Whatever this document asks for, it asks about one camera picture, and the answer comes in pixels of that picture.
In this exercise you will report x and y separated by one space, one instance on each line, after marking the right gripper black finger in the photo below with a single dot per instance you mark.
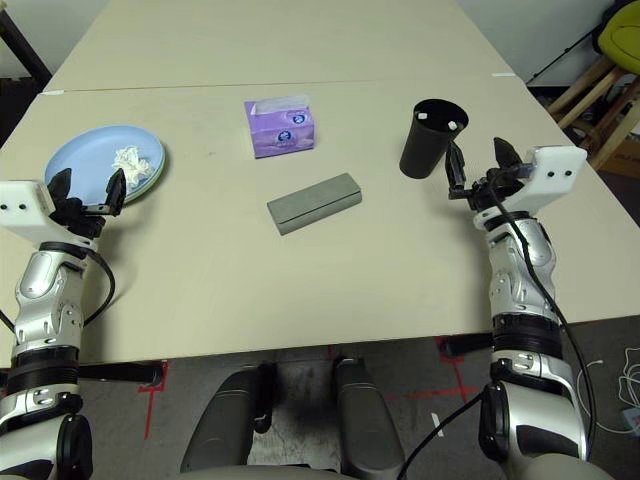
506 156
455 167

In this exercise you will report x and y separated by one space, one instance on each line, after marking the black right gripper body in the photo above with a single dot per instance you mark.
492 187

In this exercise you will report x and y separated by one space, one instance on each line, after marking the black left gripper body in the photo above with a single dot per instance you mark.
80 217

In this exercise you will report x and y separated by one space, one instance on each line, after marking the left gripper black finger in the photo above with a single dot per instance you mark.
116 195
60 187

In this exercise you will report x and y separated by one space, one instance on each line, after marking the white tissue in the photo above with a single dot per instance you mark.
130 162

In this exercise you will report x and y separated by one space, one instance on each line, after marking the blue plastic plate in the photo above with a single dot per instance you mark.
85 155

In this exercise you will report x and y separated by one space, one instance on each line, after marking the grey glasses case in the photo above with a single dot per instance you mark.
315 202

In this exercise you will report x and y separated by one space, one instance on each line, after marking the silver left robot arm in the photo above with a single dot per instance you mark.
45 280

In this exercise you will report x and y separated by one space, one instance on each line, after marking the black plastic cup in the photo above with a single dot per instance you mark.
425 150

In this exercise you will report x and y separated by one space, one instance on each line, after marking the green plastic plate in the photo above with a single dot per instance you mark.
162 162

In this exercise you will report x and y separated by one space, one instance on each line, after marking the black foam floor mat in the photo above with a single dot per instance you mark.
15 95

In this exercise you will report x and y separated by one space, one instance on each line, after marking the wooden rack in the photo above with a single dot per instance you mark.
585 85

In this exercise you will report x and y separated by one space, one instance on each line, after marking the brown cardboard box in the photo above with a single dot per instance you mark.
622 157

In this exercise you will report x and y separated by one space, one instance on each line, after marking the black stand rod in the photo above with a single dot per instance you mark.
567 49

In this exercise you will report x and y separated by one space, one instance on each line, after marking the black table foot bar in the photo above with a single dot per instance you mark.
465 345
115 372

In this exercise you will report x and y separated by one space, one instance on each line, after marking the yellow-green object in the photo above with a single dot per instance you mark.
625 40

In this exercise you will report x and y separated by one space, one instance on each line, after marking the purple tissue box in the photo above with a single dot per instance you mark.
282 135

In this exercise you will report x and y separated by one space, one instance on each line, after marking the red floor tape mark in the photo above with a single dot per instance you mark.
460 387

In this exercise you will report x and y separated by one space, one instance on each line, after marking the white floor tape strip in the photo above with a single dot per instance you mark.
437 425

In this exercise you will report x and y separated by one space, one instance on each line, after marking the grey robot left leg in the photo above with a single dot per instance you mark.
225 420

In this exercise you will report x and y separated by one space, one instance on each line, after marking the grey robot leg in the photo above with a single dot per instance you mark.
370 420
225 420

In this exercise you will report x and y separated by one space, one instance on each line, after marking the grey robot right leg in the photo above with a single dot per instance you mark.
370 420

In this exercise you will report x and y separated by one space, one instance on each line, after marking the grey-blue power adapter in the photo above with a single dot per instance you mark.
631 419

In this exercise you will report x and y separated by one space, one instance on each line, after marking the beige robot torso cover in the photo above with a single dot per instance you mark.
260 475

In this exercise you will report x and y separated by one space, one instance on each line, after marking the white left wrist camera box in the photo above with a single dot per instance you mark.
20 205

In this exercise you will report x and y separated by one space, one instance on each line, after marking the side table with black frame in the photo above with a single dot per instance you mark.
25 50

